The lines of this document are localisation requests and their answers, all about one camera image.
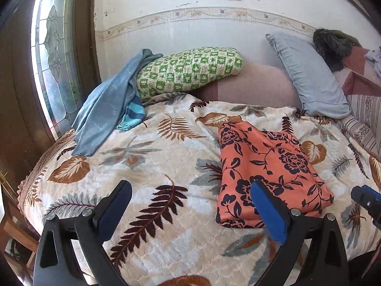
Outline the striped floral cushion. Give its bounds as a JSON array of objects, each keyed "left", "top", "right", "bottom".
[{"left": 339, "top": 94, "right": 381, "bottom": 156}]

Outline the blue cloth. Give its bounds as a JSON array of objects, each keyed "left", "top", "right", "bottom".
[{"left": 71, "top": 48, "right": 164, "bottom": 157}]

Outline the green checkered pillow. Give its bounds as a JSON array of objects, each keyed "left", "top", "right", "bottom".
[{"left": 136, "top": 47, "right": 244, "bottom": 103}]

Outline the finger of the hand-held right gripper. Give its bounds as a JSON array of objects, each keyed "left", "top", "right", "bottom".
[{"left": 350, "top": 184, "right": 381, "bottom": 225}]

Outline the stained glass window pane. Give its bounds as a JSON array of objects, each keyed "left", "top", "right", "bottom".
[{"left": 31, "top": 0, "right": 81, "bottom": 140}]

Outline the dark furry cushion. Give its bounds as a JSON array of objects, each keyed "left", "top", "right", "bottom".
[{"left": 312, "top": 28, "right": 363, "bottom": 72}]

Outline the wooden chair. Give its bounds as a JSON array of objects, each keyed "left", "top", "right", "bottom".
[{"left": 0, "top": 170, "right": 40, "bottom": 286}]

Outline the blue-grey pillow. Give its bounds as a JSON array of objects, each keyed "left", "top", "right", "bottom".
[{"left": 266, "top": 32, "right": 352, "bottom": 120}]

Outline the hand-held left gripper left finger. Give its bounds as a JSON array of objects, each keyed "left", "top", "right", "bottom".
[{"left": 33, "top": 179, "right": 133, "bottom": 286}]

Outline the orange floral blouse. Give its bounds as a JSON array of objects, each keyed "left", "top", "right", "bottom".
[{"left": 216, "top": 121, "right": 335, "bottom": 229}]

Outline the leaf-print blanket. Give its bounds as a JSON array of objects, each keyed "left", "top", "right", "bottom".
[{"left": 22, "top": 92, "right": 381, "bottom": 286}]

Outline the light grey garment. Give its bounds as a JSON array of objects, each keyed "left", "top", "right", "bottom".
[{"left": 364, "top": 47, "right": 381, "bottom": 76}]

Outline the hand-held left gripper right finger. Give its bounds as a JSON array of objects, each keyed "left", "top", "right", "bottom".
[{"left": 250, "top": 179, "right": 350, "bottom": 286}]

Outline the turquoise striped cloth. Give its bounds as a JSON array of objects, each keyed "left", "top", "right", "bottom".
[{"left": 117, "top": 95, "right": 147, "bottom": 132}]

